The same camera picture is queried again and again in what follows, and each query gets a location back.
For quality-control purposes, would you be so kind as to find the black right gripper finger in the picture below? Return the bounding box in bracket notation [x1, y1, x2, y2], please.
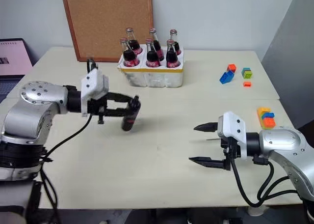
[188, 156, 225, 169]
[193, 122, 219, 133]

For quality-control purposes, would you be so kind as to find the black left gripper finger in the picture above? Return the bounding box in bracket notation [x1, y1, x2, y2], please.
[107, 92, 135, 104]
[105, 108, 130, 118]

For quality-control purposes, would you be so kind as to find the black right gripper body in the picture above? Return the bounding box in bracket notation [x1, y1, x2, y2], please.
[220, 136, 243, 171]

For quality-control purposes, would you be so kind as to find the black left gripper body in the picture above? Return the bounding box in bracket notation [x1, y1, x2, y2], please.
[87, 92, 111, 125]

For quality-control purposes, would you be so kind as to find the white foam bottle tray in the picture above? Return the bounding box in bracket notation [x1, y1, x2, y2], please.
[117, 45, 185, 88]

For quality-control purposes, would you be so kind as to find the glass cola bottle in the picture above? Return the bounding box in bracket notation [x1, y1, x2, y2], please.
[119, 37, 141, 68]
[125, 27, 143, 57]
[148, 28, 165, 61]
[169, 28, 183, 56]
[145, 38, 161, 68]
[165, 39, 179, 69]

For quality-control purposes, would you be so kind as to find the multicolour toy block stack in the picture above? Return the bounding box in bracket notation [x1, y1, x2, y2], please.
[257, 107, 277, 130]

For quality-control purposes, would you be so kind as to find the blue toy building block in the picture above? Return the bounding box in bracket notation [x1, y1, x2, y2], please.
[219, 70, 235, 85]

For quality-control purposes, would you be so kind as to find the white round table clamp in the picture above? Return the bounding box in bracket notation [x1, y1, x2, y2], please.
[247, 205, 269, 216]

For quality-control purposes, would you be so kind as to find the green teal toy block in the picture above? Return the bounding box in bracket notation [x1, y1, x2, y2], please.
[241, 67, 254, 80]

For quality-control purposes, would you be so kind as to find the wood framed cork board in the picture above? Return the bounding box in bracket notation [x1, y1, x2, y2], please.
[60, 0, 154, 63]

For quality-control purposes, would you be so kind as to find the open laptop computer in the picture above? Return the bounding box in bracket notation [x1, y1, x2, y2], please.
[0, 38, 34, 104]

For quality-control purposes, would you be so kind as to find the grey partition panel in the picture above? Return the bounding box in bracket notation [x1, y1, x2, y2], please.
[261, 0, 314, 129]

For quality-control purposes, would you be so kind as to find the grey robot torso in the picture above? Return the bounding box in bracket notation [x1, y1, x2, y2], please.
[0, 179, 43, 224]

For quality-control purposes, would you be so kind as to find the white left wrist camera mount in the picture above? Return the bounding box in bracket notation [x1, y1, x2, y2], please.
[80, 69, 110, 117]

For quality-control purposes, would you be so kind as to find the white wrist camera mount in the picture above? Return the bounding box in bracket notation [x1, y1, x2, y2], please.
[80, 69, 110, 117]
[217, 111, 248, 160]

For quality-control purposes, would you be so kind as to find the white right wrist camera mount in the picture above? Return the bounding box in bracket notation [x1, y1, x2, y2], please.
[217, 111, 248, 160]

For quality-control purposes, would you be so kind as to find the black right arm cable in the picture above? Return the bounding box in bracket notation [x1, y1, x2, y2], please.
[230, 158, 305, 208]

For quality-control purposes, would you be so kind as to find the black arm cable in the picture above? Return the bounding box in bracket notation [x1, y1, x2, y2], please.
[39, 58, 100, 224]
[230, 158, 305, 208]

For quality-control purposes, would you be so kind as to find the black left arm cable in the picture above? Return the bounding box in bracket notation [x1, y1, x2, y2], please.
[39, 58, 100, 224]

